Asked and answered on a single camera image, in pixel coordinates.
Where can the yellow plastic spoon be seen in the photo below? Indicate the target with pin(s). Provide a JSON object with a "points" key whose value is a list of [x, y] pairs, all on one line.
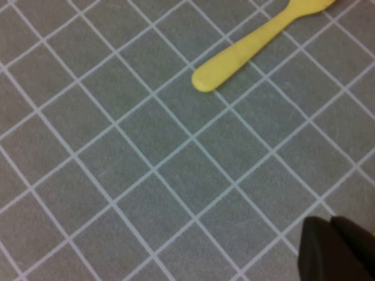
{"points": [[234, 55]]}

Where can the grey grid table mat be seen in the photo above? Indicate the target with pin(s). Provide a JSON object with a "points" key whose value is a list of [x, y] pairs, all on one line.
{"points": [[117, 175]]}

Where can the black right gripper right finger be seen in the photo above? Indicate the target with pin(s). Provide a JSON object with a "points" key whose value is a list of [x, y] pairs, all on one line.
{"points": [[363, 248]]}

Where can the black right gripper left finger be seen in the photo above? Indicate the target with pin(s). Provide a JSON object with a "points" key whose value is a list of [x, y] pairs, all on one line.
{"points": [[319, 254]]}

